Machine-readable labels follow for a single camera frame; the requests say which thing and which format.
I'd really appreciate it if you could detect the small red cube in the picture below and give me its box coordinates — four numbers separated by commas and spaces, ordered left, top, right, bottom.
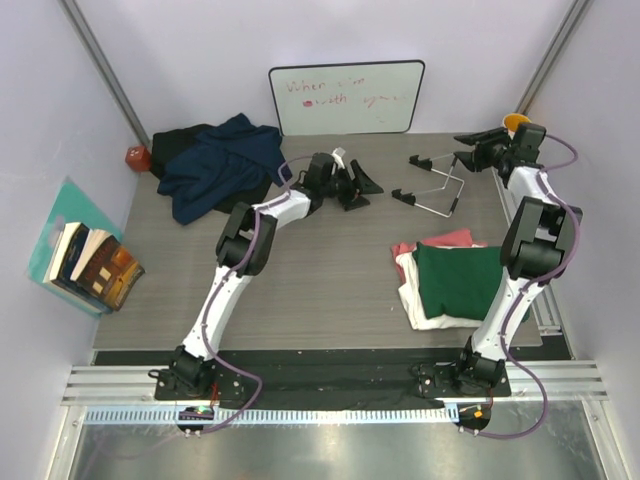
125, 145, 151, 173

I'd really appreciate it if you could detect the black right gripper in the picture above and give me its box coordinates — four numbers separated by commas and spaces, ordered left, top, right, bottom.
456, 127, 516, 173

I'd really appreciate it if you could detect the black t shirt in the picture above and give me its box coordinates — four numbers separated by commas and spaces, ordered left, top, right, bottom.
150, 123, 272, 214

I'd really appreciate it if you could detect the white perforated cable tray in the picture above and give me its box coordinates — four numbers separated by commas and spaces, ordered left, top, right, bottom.
84, 404, 459, 426

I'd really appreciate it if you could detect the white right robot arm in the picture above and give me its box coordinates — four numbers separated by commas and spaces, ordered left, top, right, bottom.
451, 122, 583, 395

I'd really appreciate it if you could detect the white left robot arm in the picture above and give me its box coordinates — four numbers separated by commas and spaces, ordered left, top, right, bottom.
158, 148, 384, 399

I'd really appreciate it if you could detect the teal plastic folder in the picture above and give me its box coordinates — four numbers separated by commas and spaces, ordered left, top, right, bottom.
28, 177, 123, 317

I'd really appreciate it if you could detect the white mug yellow inside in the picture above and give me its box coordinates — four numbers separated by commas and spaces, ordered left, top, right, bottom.
502, 113, 530, 133

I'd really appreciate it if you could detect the black wire stand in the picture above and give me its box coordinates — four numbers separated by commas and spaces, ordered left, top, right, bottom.
391, 153, 465, 219

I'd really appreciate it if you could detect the folded green t shirt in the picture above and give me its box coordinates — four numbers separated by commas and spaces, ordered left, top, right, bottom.
410, 245, 505, 324

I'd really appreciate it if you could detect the small whiteboard with red writing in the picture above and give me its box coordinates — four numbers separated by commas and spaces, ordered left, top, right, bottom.
268, 59, 426, 136

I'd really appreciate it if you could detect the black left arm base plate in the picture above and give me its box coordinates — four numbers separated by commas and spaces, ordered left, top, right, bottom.
147, 367, 251, 402

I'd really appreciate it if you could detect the folded pink t shirt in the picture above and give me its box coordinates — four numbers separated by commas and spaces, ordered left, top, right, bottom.
391, 228, 488, 284

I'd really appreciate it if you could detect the dark blue paperback book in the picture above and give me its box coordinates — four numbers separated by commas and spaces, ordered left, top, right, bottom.
43, 222, 105, 315

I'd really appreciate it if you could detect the brown cover paperback book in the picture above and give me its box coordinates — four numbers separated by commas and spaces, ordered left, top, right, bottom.
70, 229, 145, 311

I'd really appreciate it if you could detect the navy blue t shirt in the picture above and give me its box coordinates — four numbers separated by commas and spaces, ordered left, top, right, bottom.
157, 113, 291, 225

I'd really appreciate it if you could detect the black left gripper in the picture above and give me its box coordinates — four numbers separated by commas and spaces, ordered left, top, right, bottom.
322, 162, 383, 212

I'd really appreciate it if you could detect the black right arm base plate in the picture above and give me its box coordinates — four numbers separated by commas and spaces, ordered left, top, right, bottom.
409, 363, 512, 399

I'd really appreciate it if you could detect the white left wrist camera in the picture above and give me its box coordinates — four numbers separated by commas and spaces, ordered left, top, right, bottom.
331, 147, 345, 169

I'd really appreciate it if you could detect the folded white t shirt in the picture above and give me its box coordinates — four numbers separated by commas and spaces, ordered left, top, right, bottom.
391, 243, 481, 331

